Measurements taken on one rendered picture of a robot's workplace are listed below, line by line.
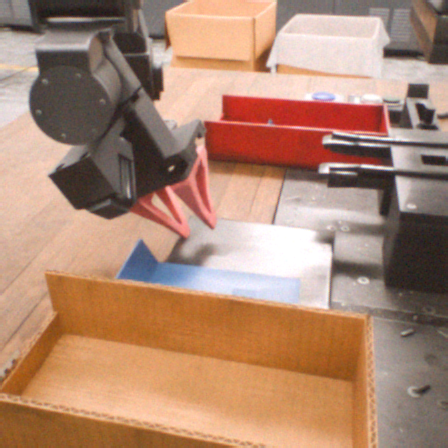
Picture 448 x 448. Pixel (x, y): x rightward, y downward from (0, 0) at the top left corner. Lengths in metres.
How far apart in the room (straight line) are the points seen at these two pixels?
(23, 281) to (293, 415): 0.29
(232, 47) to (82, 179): 2.43
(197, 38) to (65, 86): 2.48
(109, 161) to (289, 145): 0.36
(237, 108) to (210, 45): 2.01
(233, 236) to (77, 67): 0.25
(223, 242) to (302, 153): 0.24
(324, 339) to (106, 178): 0.20
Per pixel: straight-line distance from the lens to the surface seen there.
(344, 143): 0.60
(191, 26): 2.84
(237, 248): 0.51
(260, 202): 0.63
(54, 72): 0.38
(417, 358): 0.46
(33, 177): 0.74
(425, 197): 0.50
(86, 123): 0.38
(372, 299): 0.50
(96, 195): 0.40
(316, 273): 0.49
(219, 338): 0.40
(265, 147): 0.71
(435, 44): 0.45
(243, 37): 2.77
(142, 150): 0.45
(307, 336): 0.39
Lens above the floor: 1.21
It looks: 32 degrees down
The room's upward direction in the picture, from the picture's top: straight up
